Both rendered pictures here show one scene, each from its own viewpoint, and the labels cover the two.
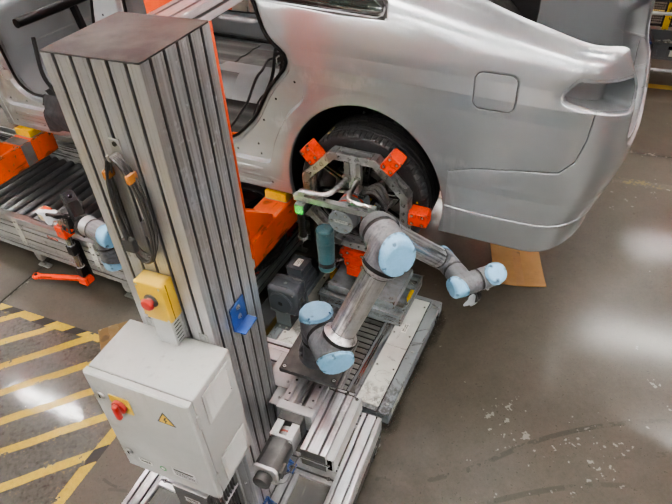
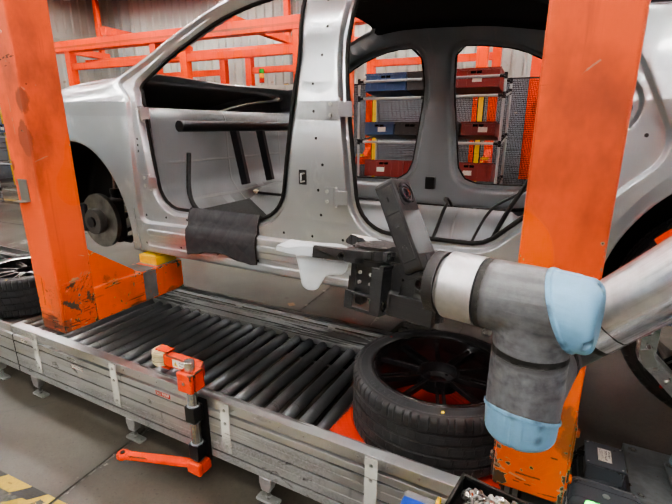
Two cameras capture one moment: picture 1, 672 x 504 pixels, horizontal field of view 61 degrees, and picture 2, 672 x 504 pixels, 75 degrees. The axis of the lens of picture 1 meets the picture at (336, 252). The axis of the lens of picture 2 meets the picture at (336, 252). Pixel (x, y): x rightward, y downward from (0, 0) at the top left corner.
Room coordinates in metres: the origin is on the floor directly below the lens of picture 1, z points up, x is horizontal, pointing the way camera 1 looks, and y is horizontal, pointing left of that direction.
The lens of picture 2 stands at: (1.21, 1.02, 1.39)
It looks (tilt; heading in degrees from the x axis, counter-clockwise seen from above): 16 degrees down; 0
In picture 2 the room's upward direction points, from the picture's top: straight up
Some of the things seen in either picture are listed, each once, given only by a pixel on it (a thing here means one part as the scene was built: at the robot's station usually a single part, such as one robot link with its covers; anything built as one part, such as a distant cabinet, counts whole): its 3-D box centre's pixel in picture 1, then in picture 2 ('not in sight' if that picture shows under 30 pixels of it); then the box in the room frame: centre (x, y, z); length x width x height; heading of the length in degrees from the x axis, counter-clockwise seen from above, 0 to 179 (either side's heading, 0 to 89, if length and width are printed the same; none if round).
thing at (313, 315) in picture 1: (317, 323); not in sight; (1.35, 0.08, 0.98); 0.13 x 0.12 x 0.14; 19
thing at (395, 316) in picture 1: (371, 288); not in sight; (2.39, -0.19, 0.13); 0.50 x 0.36 x 0.10; 62
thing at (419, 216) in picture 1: (419, 216); not in sight; (2.10, -0.39, 0.85); 0.09 x 0.08 x 0.07; 62
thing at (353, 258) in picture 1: (360, 255); not in sight; (2.28, -0.13, 0.48); 0.16 x 0.12 x 0.17; 152
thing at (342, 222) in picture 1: (350, 210); not in sight; (2.18, -0.08, 0.85); 0.21 x 0.14 x 0.14; 152
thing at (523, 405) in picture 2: (115, 252); (528, 384); (1.63, 0.81, 1.12); 0.11 x 0.08 x 0.11; 141
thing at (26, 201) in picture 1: (123, 227); (252, 389); (3.11, 1.42, 0.14); 2.47 x 0.85 x 0.27; 62
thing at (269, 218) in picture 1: (265, 209); not in sight; (2.45, 0.36, 0.69); 0.52 x 0.17 x 0.35; 152
